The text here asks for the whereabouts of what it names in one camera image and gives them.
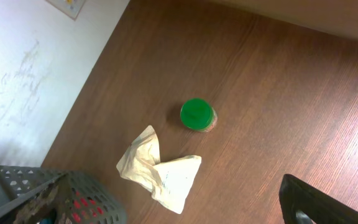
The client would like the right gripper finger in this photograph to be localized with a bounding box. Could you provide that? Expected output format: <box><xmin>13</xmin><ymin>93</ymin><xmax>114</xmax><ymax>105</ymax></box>
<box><xmin>279</xmin><ymin>174</ymin><xmax>358</xmax><ymax>224</ymax></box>

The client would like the beige paper bag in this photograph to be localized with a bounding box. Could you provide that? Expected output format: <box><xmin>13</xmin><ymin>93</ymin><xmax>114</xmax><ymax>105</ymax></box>
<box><xmin>116</xmin><ymin>125</ymin><xmax>202</xmax><ymax>214</ymax></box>
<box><xmin>13</xmin><ymin>184</ymin><xmax>59</xmax><ymax>224</ymax></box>

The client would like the green lid glass jar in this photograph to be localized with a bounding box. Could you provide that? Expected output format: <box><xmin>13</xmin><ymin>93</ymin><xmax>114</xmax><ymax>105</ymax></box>
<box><xmin>180</xmin><ymin>98</ymin><xmax>218</xmax><ymax>132</ymax></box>

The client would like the red spaghetti packet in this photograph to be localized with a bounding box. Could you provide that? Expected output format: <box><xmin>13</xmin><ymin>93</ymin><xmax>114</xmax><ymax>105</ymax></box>
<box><xmin>69</xmin><ymin>188</ymin><xmax>105</xmax><ymax>224</ymax></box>

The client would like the grey plastic shopping basket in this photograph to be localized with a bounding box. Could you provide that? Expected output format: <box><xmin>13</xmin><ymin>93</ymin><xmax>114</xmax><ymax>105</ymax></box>
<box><xmin>0</xmin><ymin>166</ymin><xmax>127</xmax><ymax>224</ymax></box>

